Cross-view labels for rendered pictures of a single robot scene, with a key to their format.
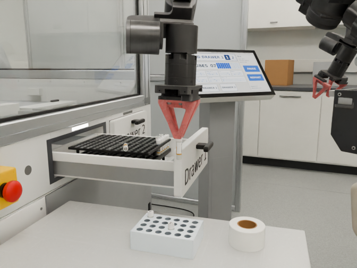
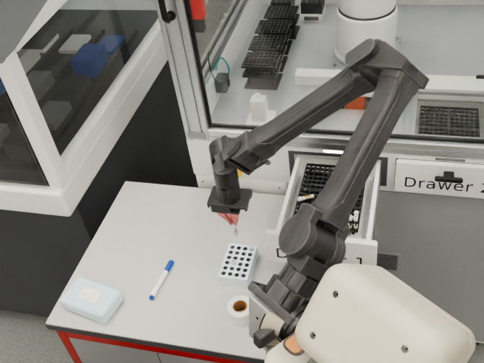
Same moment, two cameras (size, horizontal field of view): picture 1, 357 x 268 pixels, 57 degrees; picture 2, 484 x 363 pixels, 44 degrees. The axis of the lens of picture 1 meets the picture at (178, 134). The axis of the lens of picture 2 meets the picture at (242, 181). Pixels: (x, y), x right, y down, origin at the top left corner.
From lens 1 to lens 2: 163 cm
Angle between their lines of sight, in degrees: 85
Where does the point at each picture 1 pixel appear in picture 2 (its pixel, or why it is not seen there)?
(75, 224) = (263, 214)
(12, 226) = (252, 186)
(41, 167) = (281, 164)
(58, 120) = (306, 140)
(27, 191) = (266, 173)
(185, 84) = (218, 199)
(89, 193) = not seen: hidden behind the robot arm
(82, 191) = not seen: hidden behind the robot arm
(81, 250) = (228, 228)
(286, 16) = not seen: outside the picture
